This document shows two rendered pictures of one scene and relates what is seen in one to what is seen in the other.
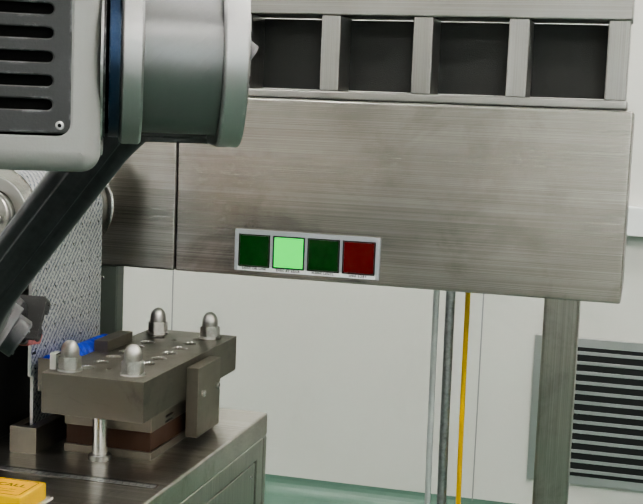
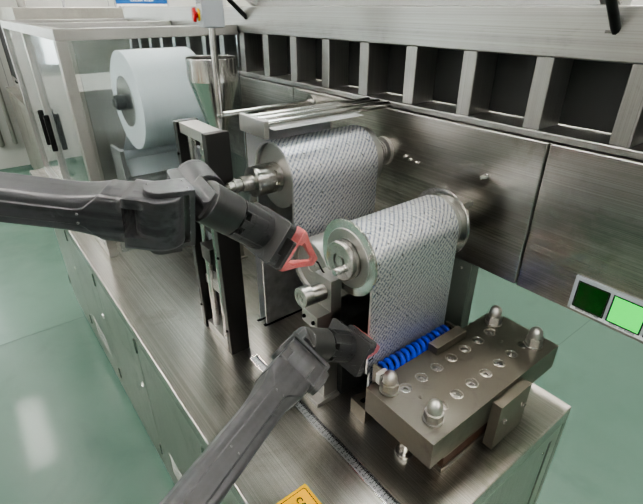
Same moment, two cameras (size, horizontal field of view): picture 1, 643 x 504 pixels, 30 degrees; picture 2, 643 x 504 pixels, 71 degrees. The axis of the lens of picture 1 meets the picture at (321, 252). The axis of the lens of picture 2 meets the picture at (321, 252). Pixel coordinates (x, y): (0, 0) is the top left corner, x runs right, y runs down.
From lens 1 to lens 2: 120 cm
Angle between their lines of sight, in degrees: 42
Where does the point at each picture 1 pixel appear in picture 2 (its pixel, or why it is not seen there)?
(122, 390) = (417, 438)
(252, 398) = not seen: hidden behind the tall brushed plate
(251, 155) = (611, 216)
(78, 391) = (388, 416)
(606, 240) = not seen: outside the picture
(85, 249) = (435, 271)
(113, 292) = (467, 280)
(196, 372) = (499, 409)
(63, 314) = (405, 323)
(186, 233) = (531, 261)
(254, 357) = not seen: hidden behind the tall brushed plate
